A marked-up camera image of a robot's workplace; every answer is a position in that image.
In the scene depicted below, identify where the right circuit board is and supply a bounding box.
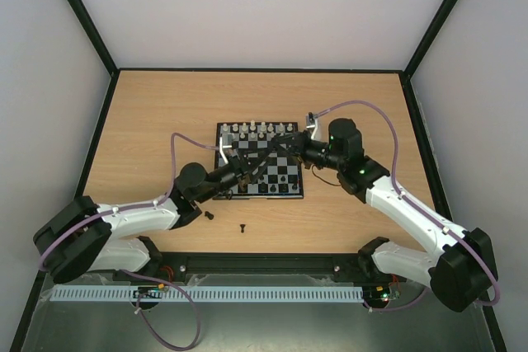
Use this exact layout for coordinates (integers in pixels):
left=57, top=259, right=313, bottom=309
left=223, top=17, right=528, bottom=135
left=363, top=284, right=401, bottom=303

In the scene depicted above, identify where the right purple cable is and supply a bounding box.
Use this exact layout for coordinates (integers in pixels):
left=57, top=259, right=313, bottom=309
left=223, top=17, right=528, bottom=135
left=311, top=100, right=502, bottom=314

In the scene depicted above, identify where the black frame post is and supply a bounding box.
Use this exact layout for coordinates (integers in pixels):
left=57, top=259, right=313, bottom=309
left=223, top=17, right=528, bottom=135
left=67, top=0, right=119, bottom=77
left=404, top=0, right=459, bottom=79

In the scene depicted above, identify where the light blue slotted cable duct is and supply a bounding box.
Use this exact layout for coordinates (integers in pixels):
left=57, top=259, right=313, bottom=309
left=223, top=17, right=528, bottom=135
left=49, top=285, right=364, bottom=303

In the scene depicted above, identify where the circuit board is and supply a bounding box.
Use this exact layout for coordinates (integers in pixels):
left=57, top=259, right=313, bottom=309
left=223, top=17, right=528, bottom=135
left=363, top=284, right=401, bottom=303
left=132, top=284, right=170, bottom=299

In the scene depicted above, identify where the right black frame post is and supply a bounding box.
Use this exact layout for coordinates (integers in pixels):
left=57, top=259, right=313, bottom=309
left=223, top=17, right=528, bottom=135
left=404, top=0, right=459, bottom=79

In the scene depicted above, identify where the black and silver chessboard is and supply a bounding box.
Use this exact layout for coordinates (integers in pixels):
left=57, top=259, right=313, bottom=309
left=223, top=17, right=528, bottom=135
left=215, top=121, right=304, bottom=200

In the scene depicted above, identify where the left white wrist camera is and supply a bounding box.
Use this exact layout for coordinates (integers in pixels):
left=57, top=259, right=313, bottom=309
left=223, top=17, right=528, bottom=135
left=219, top=134, right=233, bottom=165

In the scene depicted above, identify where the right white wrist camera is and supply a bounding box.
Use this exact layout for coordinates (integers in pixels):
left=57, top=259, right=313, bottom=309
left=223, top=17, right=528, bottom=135
left=306, top=112, right=322, bottom=141

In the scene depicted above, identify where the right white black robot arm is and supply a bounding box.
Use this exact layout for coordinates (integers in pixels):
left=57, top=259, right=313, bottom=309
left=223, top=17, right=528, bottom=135
left=254, top=118, right=500, bottom=312

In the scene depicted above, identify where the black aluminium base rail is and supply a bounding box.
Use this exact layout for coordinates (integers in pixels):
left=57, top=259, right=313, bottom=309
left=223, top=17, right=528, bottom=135
left=98, top=251, right=479, bottom=283

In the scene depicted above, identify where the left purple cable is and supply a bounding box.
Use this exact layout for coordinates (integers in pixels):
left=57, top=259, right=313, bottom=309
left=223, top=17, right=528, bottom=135
left=39, top=132, right=226, bottom=351

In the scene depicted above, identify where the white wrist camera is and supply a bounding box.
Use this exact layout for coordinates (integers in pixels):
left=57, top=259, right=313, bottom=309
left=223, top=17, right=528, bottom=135
left=306, top=112, right=322, bottom=141
left=219, top=134, right=233, bottom=165

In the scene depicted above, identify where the left circuit board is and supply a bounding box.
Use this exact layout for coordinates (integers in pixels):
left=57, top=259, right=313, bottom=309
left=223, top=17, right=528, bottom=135
left=132, top=284, right=170, bottom=299

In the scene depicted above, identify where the purple cable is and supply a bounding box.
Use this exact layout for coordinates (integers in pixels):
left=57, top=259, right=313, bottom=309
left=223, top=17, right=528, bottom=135
left=39, top=132, right=226, bottom=351
left=311, top=100, right=502, bottom=314

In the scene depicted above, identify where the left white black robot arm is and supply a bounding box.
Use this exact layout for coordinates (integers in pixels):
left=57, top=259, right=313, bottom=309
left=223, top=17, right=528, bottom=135
left=33, top=146, right=276, bottom=284

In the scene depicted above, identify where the left black frame post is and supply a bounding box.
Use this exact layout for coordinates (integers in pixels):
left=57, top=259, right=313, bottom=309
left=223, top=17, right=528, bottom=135
left=67, top=0, right=119, bottom=77

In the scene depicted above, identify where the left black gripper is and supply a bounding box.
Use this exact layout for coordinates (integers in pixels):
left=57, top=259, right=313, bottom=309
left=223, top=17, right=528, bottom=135
left=196, top=147, right=271, bottom=204

